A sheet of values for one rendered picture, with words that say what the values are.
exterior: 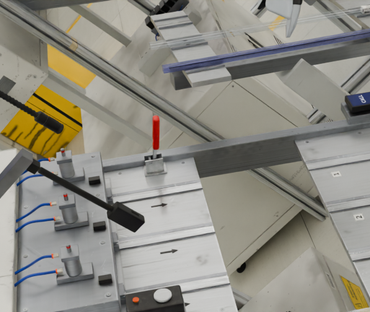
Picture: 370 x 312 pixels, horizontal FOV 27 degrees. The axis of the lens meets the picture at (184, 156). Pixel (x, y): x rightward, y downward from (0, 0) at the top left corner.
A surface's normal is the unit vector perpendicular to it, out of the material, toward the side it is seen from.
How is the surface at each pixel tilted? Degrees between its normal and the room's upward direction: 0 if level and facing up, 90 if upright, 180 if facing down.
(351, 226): 43
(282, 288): 0
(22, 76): 90
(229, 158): 90
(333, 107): 90
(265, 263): 0
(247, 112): 90
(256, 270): 0
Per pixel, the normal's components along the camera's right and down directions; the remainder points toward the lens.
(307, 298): -0.74, -0.47
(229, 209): 0.16, 0.58
